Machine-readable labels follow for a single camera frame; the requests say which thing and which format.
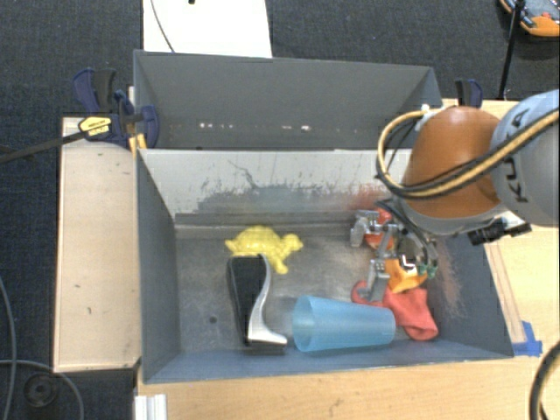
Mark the red cloth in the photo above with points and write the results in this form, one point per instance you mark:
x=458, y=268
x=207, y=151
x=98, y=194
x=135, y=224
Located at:
x=415, y=317

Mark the black cylinder on white bracket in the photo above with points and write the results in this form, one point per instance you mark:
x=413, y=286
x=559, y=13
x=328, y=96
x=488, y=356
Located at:
x=490, y=232

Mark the blue plastic cup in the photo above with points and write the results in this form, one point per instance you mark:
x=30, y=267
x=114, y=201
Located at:
x=341, y=324

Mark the grey metal bin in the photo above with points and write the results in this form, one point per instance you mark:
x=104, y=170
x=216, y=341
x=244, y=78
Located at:
x=306, y=103

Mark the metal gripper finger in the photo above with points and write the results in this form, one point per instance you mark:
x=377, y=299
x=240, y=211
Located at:
x=377, y=280
x=359, y=231

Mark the yellow toy turtle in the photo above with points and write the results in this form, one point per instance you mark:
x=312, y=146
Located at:
x=262, y=241

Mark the pale wood board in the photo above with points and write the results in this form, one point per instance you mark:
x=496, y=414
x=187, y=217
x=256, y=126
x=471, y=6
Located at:
x=96, y=252

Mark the orange toy block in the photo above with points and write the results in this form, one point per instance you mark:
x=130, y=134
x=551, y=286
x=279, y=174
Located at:
x=403, y=282

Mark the red-orange round toy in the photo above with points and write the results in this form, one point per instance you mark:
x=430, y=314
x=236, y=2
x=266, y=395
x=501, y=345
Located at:
x=374, y=239

